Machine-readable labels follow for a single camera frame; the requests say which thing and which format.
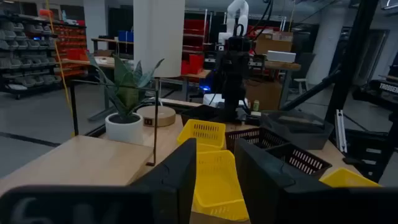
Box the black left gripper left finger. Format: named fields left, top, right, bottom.
left=0, top=138, right=198, bottom=224

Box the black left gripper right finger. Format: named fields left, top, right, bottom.
left=234, top=138, right=398, bottom=224

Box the black plastic basket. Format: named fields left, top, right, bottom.
left=224, top=126, right=290, bottom=154
left=266, top=142, right=333, bottom=180

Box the yellow plastic basket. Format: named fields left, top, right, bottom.
left=176, top=118, right=227, bottom=152
left=319, top=167, right=382, bottom=189
left=192, top=149, right=250, bottom=222

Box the red shelf unit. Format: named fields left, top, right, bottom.
left=181, top=18, right=208, bottom=76

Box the white device box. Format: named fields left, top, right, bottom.
left=202, top=93, right=225, bottom=108

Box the large cardboard box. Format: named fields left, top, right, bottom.
left=244, top=80, right=283, bottom=111

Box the wooden background table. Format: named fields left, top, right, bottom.
left=263, top=60, right=302, bottom=110

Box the flat white box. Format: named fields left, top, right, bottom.
left=266, top=50, right=297, bottom=64

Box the grey translucent plastic bin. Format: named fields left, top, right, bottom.
left=259, top=109, right=335, bottom=151

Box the white plant pot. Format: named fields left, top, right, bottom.
left=104, top=111, right=144, bottom=146

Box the green snake plant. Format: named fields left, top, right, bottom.
left=85, top=51, right=165, bottom=121

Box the rack of red bins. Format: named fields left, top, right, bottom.
left=55, top=24, right=90, bottom=78

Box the rack of grey bins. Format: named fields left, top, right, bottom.
left=0, top=12, right=63, bottom=99

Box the black metal shelf frame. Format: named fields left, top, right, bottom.
left=68, top=78, right=161, bottom=167

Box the white metal bracket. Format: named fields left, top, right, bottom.
left=335, top=109, right=348, bottom=154

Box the black aluminium rig frame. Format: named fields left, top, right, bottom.
left=279, top=0, right=398, bottom=184

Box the yellow hanging cord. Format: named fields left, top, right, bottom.
left=45, top=0, right=73, bottom=108

